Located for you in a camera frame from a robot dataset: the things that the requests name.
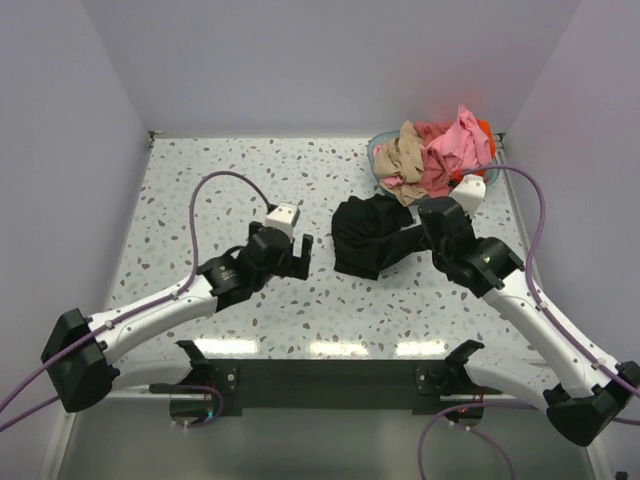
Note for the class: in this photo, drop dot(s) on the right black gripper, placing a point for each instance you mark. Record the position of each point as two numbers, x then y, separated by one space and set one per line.
469 221

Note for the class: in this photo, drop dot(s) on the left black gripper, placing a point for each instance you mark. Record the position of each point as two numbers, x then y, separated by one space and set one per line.
297 265

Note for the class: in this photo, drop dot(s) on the black t-shirt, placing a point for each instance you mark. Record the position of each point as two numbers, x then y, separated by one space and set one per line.
373 234

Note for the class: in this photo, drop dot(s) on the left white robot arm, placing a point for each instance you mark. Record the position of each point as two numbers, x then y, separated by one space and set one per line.
82 353

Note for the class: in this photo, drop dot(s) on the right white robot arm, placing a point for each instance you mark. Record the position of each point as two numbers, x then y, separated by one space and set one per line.
581 389

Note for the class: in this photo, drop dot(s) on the light pink t-shirt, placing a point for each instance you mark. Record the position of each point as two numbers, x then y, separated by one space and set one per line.
393 181

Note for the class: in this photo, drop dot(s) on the beige t-shirt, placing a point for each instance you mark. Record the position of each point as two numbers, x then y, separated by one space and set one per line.
402 156

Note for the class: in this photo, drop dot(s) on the orange t-shirt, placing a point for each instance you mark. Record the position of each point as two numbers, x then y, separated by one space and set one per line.
474 146

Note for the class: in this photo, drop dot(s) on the teal plastic laundry basket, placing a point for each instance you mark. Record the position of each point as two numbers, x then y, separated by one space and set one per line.
426 159

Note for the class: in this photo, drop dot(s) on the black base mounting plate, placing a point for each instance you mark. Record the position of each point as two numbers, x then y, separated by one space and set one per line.
420 386

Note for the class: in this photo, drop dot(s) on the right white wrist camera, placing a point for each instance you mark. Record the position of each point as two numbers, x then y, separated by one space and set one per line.
470 193

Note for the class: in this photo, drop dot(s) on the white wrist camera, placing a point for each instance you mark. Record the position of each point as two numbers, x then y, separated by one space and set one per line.
470 193
283 217

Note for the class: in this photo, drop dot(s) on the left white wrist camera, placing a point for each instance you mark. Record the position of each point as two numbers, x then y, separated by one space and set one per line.
283 217

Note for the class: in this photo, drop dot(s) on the aluminium frame rail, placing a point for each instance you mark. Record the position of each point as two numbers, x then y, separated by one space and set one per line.
131 436

